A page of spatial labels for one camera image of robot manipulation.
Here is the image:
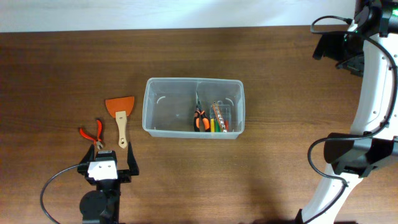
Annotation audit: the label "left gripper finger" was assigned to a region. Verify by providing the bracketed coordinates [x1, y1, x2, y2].
[80, 144, 95, 164]
[127, 142, 139, 170]

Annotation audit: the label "orange scraper wooden handle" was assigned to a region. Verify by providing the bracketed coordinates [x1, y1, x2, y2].
[105, 96, 135, 149]

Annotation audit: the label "orange black long-nose pliers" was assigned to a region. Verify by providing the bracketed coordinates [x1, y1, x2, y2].
[193, 92, 211, 132]

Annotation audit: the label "clear screwdriver bit case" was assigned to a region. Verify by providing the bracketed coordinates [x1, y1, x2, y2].
[210, 101, 232, 133]

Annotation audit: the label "orange socket rail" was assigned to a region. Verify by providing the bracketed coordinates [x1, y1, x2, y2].
[212, 101, 228, 133]

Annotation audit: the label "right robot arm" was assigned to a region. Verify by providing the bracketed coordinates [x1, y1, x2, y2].
[295, 1, 397, 223]

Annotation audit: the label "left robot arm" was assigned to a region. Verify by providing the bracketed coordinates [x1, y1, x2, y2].
[77, 143, 139, 224]

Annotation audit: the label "clear plastic container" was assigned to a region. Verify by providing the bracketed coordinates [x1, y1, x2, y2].
[142, 78, 245, 139]

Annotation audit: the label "small red cutting pliers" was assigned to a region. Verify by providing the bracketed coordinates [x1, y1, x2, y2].
[79, 119, 104, 150]

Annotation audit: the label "left black cable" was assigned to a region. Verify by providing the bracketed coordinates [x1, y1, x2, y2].
[39, 164, 82, 223]

